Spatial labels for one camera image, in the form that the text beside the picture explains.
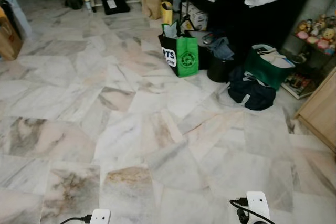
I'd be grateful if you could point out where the light wooden cabinet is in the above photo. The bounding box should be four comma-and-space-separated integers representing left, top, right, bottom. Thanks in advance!
295, 68, 336, 153

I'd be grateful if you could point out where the glass shelf with figurines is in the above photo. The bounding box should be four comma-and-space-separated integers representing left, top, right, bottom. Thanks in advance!
281, 0, 336, 100

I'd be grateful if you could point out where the dark green tote bag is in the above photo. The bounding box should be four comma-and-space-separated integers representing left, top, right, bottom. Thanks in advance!
244, 44, 296, 90

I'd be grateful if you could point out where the navy blue fabric bag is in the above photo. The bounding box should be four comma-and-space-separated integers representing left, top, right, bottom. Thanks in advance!
227, 67, 277, 111

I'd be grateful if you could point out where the black cabinet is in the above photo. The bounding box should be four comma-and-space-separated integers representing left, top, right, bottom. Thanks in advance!
177, 0, 322, 62

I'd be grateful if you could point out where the black round bin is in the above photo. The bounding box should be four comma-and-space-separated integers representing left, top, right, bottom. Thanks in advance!
207, 56, 234, 83

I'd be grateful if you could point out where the blue denim cloth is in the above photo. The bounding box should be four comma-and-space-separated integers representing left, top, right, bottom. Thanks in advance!
208, 37, 235, 61

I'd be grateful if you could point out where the green and black shopping bag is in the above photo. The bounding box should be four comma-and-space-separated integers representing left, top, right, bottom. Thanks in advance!
159, 31, 200, 78

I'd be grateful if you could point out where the white printed carton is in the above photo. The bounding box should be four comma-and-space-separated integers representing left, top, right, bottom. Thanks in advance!
181, 2, 209, 31

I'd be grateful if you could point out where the yellow rubber boot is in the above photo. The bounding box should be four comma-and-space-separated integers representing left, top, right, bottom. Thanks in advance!
160, 1, 174, 25

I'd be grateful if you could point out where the brown paper bag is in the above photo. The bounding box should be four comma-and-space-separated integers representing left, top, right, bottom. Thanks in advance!
141, 0, 163, 20

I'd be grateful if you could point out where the black flat floor scale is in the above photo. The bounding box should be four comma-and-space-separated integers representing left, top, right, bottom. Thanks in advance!
100, 0, 131, 15

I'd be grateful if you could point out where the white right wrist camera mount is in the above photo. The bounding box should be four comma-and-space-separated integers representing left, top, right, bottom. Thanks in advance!
246, 191, 271, 222

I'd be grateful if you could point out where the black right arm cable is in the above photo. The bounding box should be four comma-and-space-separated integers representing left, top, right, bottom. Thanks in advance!
229, 198, 275, 224

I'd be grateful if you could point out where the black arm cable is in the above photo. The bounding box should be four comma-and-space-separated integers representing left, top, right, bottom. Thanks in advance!
229, 198, 275, 224
59, 214, 92, 224

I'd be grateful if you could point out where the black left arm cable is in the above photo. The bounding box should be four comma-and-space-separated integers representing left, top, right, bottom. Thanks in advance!
59, 214, 92, 224

